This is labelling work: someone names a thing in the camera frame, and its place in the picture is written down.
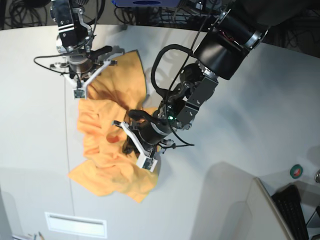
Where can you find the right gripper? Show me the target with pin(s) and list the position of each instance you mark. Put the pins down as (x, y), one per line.
(82, 67)

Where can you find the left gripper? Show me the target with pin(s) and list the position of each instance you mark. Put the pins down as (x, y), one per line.
(150, 131)

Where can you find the orange t-shirt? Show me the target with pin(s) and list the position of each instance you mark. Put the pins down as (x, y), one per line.
(111, 95)

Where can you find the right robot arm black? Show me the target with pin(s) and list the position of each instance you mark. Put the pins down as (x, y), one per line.
(75, 38)

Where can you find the blue box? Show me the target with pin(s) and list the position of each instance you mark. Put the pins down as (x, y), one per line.
(146, 3)

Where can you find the green tape roll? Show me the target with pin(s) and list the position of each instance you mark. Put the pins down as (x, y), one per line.
(296, 171)

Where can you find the black keyboard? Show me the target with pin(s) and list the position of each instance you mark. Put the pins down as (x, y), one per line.
(288, 202)

